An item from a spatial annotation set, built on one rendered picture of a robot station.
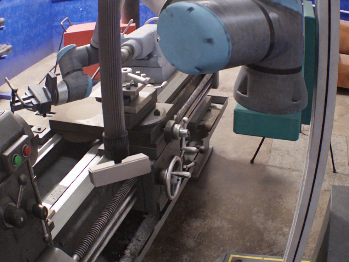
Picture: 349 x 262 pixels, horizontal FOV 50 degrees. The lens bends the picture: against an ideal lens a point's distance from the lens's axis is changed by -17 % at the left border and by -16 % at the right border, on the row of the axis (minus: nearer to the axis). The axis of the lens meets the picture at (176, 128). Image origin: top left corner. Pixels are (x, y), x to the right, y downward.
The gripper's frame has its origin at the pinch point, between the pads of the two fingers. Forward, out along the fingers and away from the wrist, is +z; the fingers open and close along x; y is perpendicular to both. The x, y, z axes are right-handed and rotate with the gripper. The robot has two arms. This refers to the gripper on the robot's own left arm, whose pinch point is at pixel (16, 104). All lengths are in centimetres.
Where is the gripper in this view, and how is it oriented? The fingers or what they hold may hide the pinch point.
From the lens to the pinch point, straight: 147.8
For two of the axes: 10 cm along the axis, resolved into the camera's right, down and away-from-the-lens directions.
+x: -6.5, -5.6, 5.1
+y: -2.6, 8.0, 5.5
